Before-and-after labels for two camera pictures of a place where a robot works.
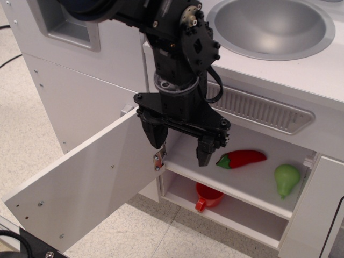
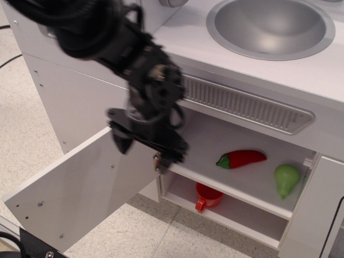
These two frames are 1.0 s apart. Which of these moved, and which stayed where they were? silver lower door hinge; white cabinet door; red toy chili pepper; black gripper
Moved: black gripper
Stayed: red toy chili pepper; silver lower door hinge; white cabinet door
